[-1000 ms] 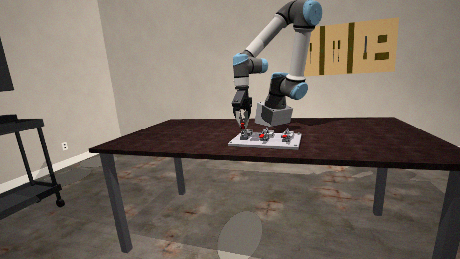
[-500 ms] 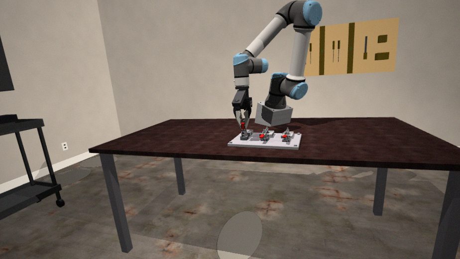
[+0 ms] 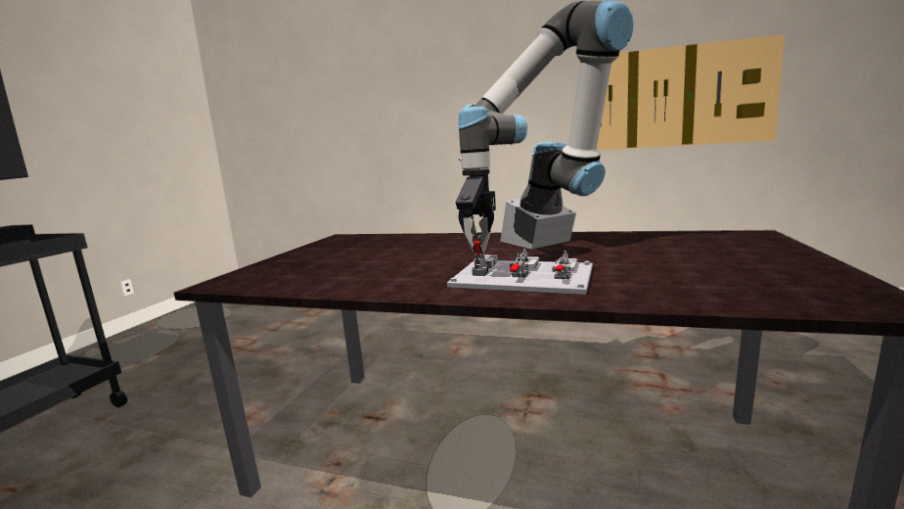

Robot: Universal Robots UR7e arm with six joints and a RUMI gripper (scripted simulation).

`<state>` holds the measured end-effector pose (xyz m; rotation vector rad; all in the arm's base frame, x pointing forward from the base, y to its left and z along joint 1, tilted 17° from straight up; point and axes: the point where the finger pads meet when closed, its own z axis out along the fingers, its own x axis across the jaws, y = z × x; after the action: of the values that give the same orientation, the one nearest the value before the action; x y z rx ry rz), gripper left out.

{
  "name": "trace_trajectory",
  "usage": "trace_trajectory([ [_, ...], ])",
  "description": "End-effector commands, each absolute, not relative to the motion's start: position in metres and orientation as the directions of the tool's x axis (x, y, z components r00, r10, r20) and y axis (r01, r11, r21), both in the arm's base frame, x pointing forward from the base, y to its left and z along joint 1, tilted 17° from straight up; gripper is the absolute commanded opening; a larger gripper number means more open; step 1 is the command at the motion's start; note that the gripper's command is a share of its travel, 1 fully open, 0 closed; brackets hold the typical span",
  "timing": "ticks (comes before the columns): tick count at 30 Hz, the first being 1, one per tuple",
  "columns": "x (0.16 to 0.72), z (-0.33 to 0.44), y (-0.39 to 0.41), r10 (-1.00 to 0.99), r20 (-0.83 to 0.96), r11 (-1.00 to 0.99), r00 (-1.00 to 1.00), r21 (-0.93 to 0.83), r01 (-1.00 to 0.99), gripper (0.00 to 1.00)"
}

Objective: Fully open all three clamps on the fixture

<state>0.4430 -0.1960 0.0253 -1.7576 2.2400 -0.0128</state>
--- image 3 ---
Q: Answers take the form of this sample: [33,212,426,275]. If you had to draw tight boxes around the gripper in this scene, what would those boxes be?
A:
[459,168,496,255]

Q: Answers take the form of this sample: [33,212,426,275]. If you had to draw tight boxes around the toggle clamp with red handle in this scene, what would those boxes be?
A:
[555,251,570,279]
[510,249,528,278]
[472,232,488,276]

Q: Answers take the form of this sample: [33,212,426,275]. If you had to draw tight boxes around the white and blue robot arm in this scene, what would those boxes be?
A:
[458,0,633,215]

